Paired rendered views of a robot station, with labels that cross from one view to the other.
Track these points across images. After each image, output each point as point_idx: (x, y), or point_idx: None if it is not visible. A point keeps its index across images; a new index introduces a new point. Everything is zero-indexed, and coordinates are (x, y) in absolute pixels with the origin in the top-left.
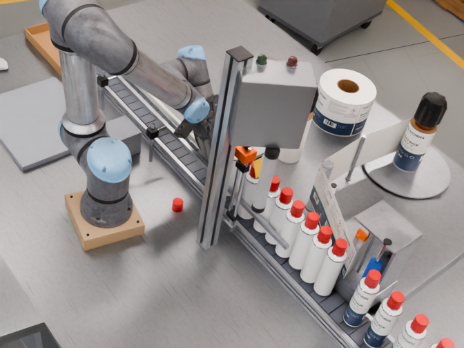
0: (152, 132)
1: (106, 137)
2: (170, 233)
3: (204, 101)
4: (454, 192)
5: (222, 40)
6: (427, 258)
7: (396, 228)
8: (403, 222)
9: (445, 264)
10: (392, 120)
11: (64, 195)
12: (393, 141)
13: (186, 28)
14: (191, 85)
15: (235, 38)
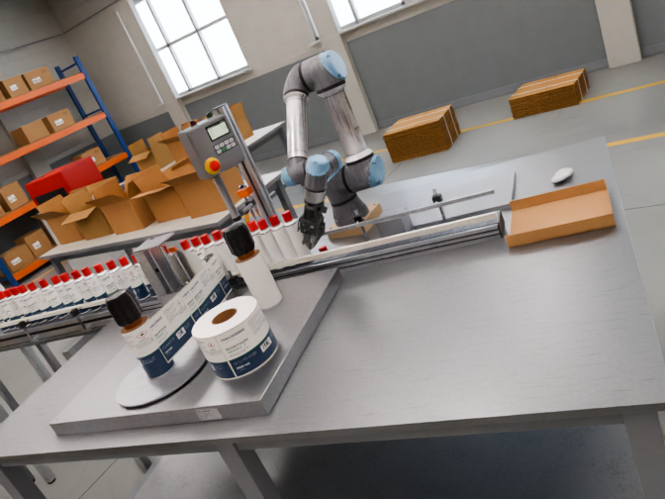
0: (355, 215)
1: (343, 170)
2: (315, 249)
3: (282, 170)
4: (113, 390)
5: (468, 336)
6: None
7: (147, 244)
8: (143, 248)
9: (126, 345)
10: (184, 402)
11: (379, 203)
12: (168, 337)
13: (527, 307)
14: (298, 165)
15: (460, 351)
